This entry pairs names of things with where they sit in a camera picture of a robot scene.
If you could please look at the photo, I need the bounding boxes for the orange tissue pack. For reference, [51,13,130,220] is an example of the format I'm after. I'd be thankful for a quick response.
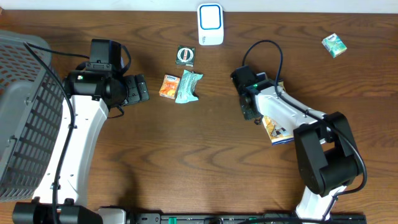
[159,75,181,100]

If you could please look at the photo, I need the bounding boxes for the yellow snack bag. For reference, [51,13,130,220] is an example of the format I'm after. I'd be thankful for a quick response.
[261,80,295,146]

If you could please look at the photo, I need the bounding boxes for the light teal snack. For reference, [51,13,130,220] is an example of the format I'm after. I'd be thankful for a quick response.
[175,70,203,104]

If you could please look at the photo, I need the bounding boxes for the dark green round-logo packet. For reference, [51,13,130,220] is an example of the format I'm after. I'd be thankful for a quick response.
[175,45,196,67]

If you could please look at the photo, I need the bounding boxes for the teal tissue pack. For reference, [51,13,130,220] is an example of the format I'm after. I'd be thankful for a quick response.
[322,33,347,58]

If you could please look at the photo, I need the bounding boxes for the grey plastic basket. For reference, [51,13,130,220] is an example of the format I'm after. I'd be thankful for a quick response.
[1,30,63,202]

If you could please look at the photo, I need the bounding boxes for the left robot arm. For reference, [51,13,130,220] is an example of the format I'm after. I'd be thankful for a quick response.
[12,70,149,223]

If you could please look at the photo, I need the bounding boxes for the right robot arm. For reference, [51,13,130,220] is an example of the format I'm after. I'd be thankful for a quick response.
[231,66,367,221]

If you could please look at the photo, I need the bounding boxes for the white barcode scanner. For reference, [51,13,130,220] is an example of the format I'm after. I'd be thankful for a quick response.
[197,3,224,46]

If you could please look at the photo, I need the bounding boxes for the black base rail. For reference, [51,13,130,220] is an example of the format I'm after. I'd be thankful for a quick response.
[99,207,368,224]

